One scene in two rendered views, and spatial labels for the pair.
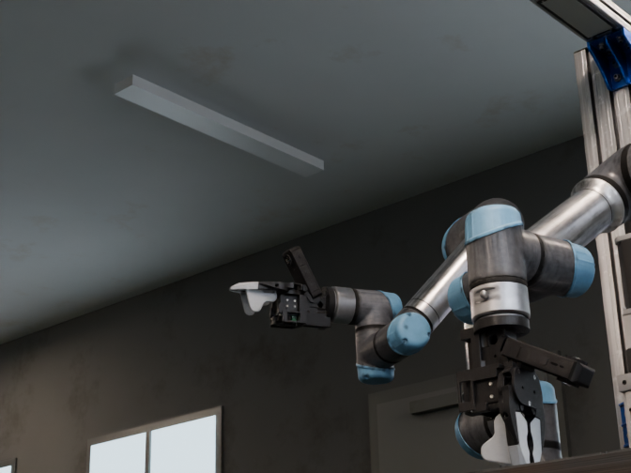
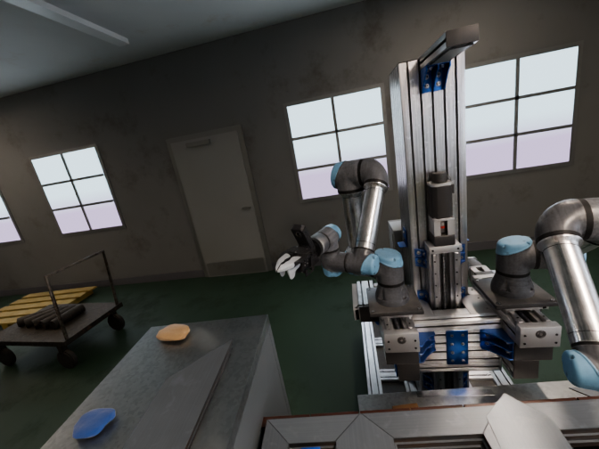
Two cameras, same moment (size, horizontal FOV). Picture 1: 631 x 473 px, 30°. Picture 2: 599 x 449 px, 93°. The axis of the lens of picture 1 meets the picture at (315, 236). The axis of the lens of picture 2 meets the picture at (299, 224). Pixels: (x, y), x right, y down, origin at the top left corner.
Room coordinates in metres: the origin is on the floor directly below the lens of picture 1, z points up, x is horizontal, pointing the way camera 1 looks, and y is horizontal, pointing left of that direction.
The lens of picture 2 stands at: (1.49, 0.48, 1.79)
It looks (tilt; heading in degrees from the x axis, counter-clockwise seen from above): 16 degrees down; 330
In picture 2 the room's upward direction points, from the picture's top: 10 degrees counter-clockwise
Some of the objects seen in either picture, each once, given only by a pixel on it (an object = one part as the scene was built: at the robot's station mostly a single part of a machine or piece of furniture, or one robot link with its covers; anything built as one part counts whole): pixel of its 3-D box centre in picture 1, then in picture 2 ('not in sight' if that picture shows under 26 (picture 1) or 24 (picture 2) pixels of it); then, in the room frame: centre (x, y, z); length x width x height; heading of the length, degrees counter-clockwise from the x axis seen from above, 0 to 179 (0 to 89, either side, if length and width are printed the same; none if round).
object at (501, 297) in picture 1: (499, 307); not in sight; (1.44, -0.23, 1.14); 0.08 x 0.08 x 0.05
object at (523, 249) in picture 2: not in sight; (514, 253); (1.97, -0.79, 1.20); 0.13 x 0.12 x 0.14; 34
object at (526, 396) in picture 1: (500, 370); not in sight; (1.45, -0.23, 1.06); 0.09 x 0.08 x 0.12; 52
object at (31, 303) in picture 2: not in sight; (37, 308); (7.17, 2.07, 0.06); 1.37 x 0.97 x 0.12; 48
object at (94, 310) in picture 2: not in sight; (52, 307); (5.50, 1.49, 0.52); 1.32 x 0.77 x 1.04; 41
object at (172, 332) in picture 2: not in sight; (173, 332); (2.81, 0.47, 1.07); 0.16 x 0.10 x 0.04; 34
